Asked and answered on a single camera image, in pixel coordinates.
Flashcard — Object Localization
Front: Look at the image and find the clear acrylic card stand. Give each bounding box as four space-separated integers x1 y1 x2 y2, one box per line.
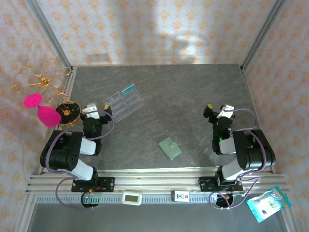
102 83 145 123

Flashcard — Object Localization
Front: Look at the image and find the teal green credit card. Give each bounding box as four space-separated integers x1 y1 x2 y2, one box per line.
121 84 135 95

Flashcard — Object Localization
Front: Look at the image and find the pale green card holder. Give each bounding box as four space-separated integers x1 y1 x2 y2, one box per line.
158 137 182 160

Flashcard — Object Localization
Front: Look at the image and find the black gold round base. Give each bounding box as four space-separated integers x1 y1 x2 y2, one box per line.
55 101 82 128

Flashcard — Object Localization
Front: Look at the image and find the pink glitter goblet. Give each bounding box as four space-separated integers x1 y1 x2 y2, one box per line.
23 93 62 128

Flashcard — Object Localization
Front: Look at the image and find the white digital timer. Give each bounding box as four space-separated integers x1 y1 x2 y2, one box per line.
121 191 142 206

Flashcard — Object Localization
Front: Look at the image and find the blue plastic snack packet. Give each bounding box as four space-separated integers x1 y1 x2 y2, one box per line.
246 186 292 223

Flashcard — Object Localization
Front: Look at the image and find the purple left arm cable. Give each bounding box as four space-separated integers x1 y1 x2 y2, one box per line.
44 108 117 211

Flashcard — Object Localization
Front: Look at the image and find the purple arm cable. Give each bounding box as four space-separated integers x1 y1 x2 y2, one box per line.
44 108 117 211
209 108 268 210

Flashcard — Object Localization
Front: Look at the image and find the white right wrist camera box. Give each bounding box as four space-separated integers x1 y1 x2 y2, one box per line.
216 104 235 119

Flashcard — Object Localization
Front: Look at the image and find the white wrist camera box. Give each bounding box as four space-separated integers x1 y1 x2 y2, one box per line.
216 104 235 119
82 102 100 119

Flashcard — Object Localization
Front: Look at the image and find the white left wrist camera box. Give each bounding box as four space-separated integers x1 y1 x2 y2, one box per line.
82 102 100 119

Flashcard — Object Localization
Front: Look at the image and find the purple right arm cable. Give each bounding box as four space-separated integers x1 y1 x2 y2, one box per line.
209 108 268 210

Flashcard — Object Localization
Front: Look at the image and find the aluminium side rail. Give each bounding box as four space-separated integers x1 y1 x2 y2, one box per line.
240 66 276 174

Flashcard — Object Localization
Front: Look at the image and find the gold wire jewelry stand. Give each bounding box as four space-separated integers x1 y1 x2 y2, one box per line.
10 58 73 104

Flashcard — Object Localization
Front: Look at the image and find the black round cable grommet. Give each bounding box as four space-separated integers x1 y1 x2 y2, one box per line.
215 194 234 208

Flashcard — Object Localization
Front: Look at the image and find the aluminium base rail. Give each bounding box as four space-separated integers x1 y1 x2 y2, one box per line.
25 166 290 195

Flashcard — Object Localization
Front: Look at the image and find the aluminium frame post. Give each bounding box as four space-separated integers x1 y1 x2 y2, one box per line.
25 0 73 70
240 0 287 72

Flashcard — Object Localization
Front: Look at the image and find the grey slotted cable tray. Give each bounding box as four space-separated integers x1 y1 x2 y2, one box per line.
36 194 249 205

